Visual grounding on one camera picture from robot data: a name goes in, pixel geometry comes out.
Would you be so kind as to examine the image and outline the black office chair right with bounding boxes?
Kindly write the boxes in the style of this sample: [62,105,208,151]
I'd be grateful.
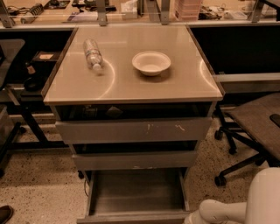
[214,92,280,186]

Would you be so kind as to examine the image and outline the dark shoe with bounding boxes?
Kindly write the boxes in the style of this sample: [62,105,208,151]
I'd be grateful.
[0,205,14,224]

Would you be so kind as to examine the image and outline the black box under desk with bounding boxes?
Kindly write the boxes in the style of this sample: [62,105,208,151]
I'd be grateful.
[31,51,60,62]

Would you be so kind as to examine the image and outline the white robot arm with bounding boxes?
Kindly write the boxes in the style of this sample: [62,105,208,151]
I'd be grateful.
[183,168,280,224]

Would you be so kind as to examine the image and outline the grey drawer cabinet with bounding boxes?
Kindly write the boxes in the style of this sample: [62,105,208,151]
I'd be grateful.
[41,24,226,224]

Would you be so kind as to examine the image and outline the clear plastic water bottle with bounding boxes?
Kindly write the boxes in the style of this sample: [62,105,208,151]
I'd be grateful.
[83,38,103,71]

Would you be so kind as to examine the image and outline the white tissue box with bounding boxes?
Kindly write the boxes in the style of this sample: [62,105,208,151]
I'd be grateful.
[121,0,137,19]

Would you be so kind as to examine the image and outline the grey drawer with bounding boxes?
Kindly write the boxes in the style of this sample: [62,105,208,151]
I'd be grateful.
[77,168,189,224]
[73,150,198,171]
[55,117,212,144]

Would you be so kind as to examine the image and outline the grey top drawer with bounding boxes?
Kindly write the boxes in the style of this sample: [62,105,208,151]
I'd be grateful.
[55,117,212,144]

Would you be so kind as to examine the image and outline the grey bottom drawer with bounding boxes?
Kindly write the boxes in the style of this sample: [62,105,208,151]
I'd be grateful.
[77,168,189,224]

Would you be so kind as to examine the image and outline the white paper bowl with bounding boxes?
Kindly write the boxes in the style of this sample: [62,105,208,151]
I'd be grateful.
[132,51,171,76]

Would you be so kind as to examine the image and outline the pink stacked trays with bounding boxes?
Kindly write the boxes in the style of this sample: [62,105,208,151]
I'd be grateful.
[174,0,202,21]

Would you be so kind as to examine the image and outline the grey middle drawer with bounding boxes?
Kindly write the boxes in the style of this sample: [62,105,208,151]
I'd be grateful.
[73,150,198,171]

